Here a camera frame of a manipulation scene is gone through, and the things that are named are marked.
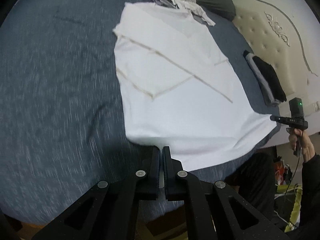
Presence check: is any dark blue patterned bedspread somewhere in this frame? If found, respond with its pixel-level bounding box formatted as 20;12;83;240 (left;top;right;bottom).
1;0;279;225

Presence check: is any folded black grey garment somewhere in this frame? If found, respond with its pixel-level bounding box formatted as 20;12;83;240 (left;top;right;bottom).
243;50;287;106

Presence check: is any person's right hand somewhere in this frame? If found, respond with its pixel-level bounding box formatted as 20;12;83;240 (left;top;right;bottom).
286;128;315;163

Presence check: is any crumpled cream white garment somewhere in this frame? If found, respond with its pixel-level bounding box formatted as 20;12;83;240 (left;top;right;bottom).
159;0;215;26

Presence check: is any cream tufted headboard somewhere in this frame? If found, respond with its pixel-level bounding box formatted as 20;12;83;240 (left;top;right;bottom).
232;0;319;134

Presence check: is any white smile sweatshirt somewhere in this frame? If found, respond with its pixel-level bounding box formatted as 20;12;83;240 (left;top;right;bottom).
114;2;276;171

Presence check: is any right forearm black sleeve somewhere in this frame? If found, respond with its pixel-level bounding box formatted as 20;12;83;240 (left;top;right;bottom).
286;154;320;239

